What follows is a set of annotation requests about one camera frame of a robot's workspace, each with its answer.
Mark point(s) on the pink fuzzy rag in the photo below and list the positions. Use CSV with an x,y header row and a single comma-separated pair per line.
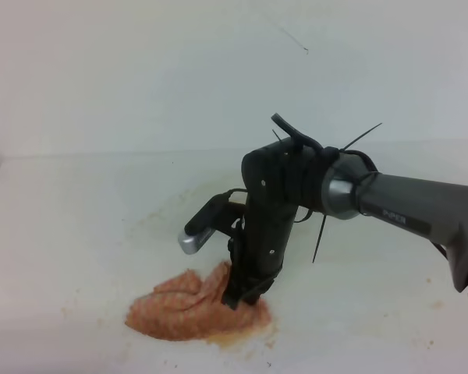
x,y
188,307

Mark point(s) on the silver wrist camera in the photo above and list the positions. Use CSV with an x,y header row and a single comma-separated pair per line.
x,y
217,214

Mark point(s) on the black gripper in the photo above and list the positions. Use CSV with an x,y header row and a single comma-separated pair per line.
x,y
279,178

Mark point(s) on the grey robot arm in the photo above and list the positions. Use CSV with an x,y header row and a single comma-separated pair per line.
x,y
350,185

